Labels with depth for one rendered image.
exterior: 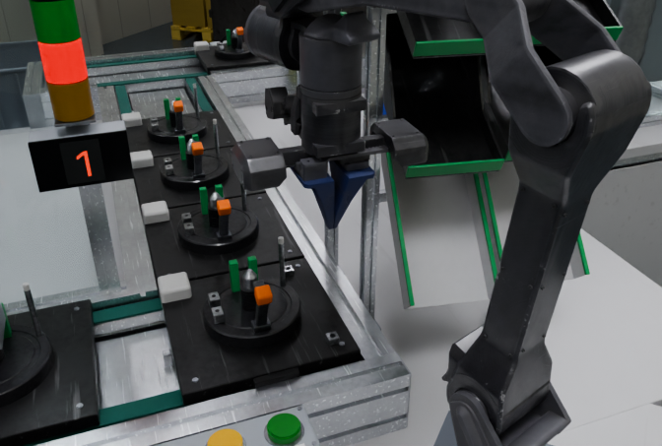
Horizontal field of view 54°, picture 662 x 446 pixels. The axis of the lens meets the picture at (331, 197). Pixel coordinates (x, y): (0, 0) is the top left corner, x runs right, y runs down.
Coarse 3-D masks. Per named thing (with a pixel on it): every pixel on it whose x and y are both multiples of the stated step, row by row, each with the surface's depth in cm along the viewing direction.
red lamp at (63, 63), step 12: (48, 48) 78; (60, 48) 78; (72, 48) 78; (48, 60) 78; (60, 60) 78; (72, 60) 79; (84, 60) 81; (48, 72) 79; (60, 72) 79; (72, 72) 80; (84, 72) 81
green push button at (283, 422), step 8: (280, 416) 77; (288, 416) 77; (296, 416) 77; (272, 424) 76; (280, 424) 76; (288, 424) 76; (296, 424) 76; (272, 432) 75; (280, 432) 75; (288, 432) 75; (296, 432) 75; (272, 440) 75; (280, 440) 74; (288, 440) 74
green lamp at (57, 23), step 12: (60, 0) 76; (72, 0) 77; (36, 12) 76; (48, 12) 76; (60, 12) 76; (72, 12) 77; (36, 24) 77; (48, 24) 76; (60, 24) 77; (72, 24) 78; (36, 36) 78; (48, 36) 77; (60, 36) 77; (72, 36) 78
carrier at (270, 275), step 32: (160, 288) 96; (192, 288) 99; (224, 288) 96; (288, 288) 96; (320, 288) 99; (192, 320) 93; (224, 320) 89; (288, 320) 90; (320, 320) 93; (192, 352) 87; (224, 352) 87; (256, 352) 87; (288, 352) 87; (320, 352) 87; (352, 352) 87; (192, 384) 82; (224, 384) 82
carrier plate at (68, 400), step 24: (24, 312) 94; (48, 312) 94; (72, 312) 94; (48, 336) 90; (72, 336) 90; (72, 360) 86; (48, 384) 82; (72, 384) 82; (96, 384) 82; (0, 408) 78; (24, 408) 78; (48, 408) 78; (72, 408) 78; (96, 408) 78; (0, 432) 75; (24, 432) 75; (48, 432) 76
